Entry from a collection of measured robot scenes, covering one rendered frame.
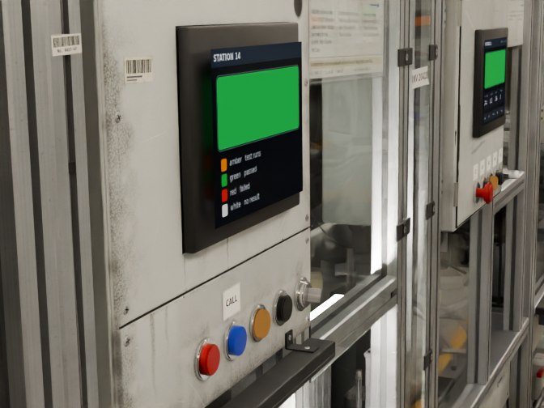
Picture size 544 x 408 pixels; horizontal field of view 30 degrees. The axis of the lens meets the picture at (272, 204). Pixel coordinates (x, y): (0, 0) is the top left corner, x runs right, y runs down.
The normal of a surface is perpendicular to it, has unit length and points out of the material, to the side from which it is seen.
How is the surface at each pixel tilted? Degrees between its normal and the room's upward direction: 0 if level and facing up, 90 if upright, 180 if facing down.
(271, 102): 90
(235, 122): 90
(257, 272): 90
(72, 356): 90
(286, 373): 0
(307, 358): 0
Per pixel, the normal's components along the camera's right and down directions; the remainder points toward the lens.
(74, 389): 0.92, 0.07
